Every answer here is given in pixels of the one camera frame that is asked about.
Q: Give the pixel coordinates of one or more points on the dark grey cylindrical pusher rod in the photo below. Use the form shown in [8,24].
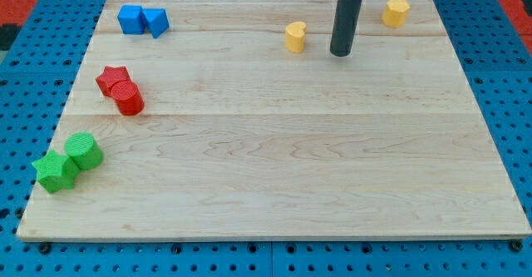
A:
[344,27]

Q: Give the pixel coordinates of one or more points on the yellow heart block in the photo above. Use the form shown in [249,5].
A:
[295,33]

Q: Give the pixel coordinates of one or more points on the yellow hexagon block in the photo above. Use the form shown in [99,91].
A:
[396,13]

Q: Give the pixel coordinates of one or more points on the light wooden board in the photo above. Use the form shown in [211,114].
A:
[241,139]

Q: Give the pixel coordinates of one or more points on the blue triangle block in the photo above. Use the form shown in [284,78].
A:
[156,20]

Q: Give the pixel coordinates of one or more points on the blue cube block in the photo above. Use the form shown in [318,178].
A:
[130,19]

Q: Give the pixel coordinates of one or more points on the red cylinder block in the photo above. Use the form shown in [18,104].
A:
[127,98]

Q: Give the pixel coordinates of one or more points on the red star block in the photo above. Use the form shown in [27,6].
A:
[110,77]

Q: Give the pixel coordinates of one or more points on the green cylinder block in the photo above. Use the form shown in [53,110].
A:
[84,150]

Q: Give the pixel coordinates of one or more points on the green star block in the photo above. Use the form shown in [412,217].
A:
[56,172]

